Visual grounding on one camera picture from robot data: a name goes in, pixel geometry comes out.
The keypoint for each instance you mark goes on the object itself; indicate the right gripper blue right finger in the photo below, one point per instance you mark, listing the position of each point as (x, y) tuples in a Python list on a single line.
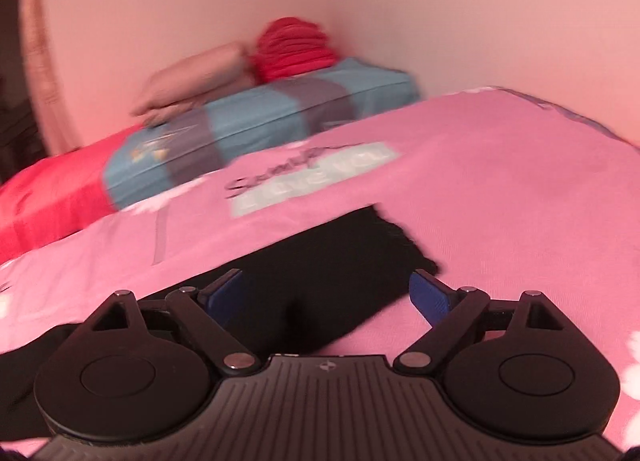
[(454, 317)]

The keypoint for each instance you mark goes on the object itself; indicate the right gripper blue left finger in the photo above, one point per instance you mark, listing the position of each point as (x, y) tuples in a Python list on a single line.
[(203, 315)]

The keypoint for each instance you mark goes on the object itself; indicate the black knit pants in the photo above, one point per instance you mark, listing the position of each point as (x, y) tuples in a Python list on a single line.
[(126, 373)]

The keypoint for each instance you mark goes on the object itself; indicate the teal grey striped pillow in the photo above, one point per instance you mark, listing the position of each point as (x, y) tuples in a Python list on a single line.
[(208, 138)]

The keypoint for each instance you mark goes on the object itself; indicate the red bed sheet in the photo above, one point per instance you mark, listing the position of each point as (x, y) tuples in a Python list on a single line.
[(56, 197)]

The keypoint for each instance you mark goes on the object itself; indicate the folded beige blanket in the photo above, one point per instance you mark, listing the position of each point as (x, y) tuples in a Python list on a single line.
[(193, 82)]

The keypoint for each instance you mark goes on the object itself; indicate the folded red blanket on bed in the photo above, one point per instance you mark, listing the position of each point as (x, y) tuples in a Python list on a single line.
[(290, 46)]

